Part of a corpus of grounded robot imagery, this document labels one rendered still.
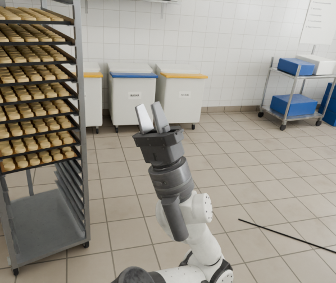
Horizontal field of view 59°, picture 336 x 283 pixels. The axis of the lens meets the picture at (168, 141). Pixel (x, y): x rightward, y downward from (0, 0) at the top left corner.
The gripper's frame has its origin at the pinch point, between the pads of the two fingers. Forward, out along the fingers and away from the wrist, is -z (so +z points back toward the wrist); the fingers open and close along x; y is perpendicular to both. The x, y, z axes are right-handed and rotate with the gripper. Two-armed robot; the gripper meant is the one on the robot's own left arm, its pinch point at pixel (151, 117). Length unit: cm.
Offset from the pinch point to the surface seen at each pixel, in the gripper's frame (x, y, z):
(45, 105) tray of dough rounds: -115, -35, -1
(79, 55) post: -85, -47, -20
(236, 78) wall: -188, -373, 70
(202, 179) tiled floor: -134, -164, 124
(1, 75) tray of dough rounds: -110, -19, -22
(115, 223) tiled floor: -146, -63, 105
